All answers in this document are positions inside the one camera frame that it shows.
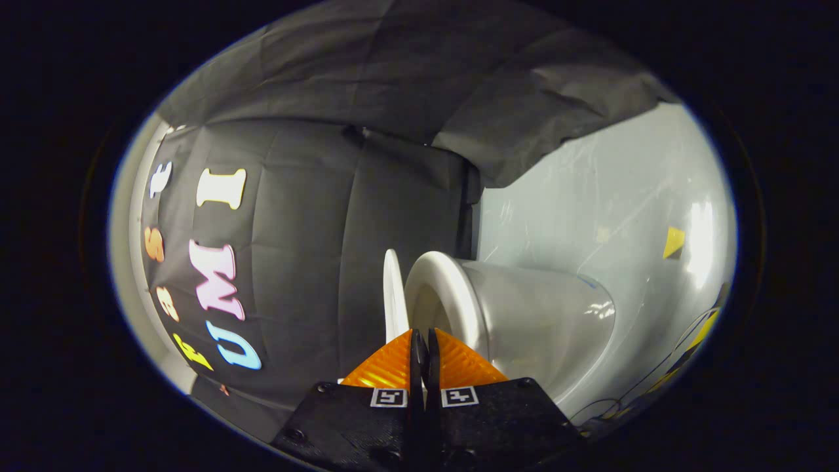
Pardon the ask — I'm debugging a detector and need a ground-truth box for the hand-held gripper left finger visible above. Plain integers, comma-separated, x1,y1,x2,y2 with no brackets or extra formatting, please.
271,328,427,472

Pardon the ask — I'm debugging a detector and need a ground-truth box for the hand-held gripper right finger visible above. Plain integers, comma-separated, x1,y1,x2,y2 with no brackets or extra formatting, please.
425,327,584,472

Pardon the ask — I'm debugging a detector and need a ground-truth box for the white toilet lid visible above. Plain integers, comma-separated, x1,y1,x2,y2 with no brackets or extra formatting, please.
383,248,411,345

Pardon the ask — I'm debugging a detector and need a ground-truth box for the white toilet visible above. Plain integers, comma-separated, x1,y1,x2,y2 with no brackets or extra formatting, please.
404,250,617,422

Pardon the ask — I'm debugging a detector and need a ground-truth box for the yellow black striped tape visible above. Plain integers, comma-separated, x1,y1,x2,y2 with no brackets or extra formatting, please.
659,307,723,394

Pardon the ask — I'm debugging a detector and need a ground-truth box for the yellow tape piece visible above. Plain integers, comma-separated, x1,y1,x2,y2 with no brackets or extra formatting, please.
662,226,686,260

